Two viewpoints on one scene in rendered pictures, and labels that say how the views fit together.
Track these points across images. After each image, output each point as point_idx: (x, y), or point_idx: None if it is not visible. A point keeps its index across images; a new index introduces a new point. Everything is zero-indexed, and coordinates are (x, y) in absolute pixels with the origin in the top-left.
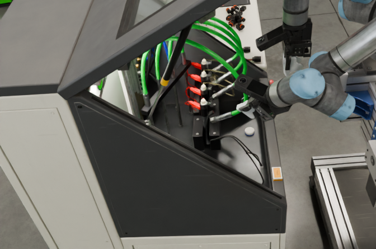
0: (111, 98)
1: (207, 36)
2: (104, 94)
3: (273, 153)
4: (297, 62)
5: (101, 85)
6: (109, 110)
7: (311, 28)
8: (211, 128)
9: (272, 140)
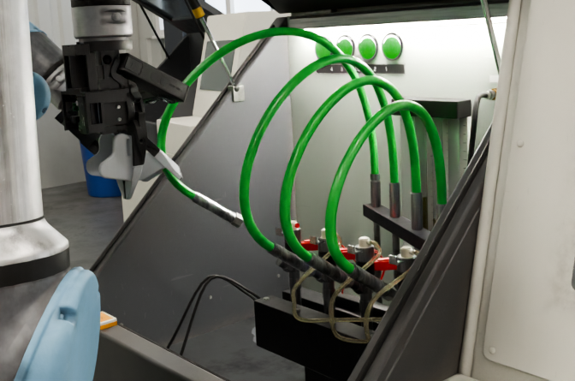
0: (352, 112)
1: (443, 217)
2: (334, 84)
3: (132, 340)
4: (97, 152)
5: (318, 54)
6: (256, 45)
7: (64, 57)
8: (280, 300)
9: (151, 350)
